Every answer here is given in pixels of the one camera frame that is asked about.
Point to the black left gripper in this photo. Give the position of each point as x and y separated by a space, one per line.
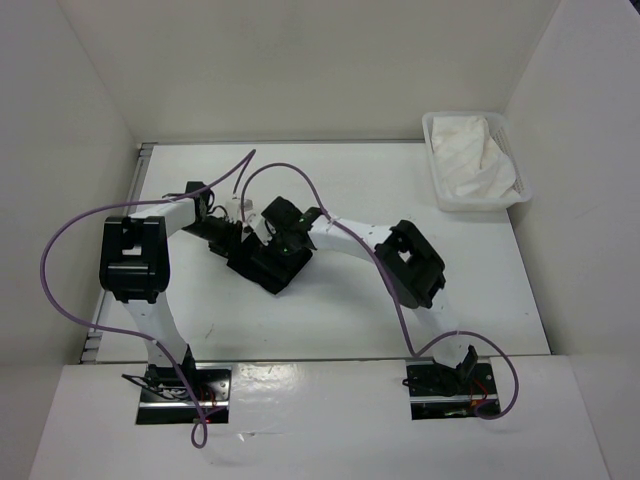
231 241

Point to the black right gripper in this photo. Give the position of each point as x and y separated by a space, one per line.
276 233

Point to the black skirt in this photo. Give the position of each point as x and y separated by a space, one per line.
245 262

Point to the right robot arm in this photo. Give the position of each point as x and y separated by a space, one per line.
411 269

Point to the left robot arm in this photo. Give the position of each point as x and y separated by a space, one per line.
135 268

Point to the white skirt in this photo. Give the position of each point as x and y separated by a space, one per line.
470 164

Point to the white plastic laundry basket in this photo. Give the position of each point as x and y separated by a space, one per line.
497 128

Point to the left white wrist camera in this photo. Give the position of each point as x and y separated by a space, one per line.
235 207

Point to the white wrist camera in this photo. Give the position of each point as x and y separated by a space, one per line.
256 229
235 207

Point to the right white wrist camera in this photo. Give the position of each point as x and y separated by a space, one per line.
256 229

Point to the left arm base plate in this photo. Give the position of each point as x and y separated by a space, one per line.
170 404

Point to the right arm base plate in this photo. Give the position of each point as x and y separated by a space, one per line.
430 398

